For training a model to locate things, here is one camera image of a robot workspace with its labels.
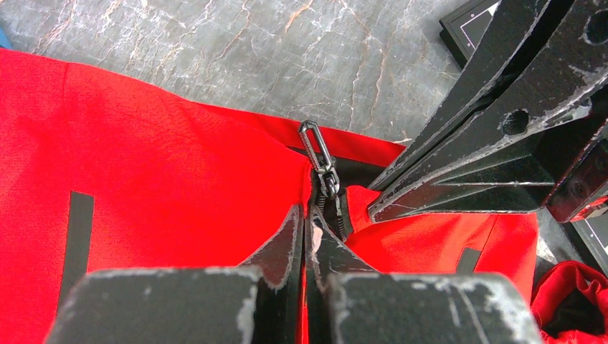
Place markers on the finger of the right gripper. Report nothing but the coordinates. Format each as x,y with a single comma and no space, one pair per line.
515,35

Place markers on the black white checkerboard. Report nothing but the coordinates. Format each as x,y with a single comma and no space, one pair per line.
583,239

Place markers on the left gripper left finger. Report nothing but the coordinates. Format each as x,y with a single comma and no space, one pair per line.
257,301

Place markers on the red jacket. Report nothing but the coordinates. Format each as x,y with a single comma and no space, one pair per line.
103,171

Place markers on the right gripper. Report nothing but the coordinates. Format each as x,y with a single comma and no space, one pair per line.
541,143

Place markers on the black zipper pull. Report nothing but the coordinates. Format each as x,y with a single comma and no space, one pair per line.
320,158

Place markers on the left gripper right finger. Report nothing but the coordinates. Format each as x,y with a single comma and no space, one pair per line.
350,302

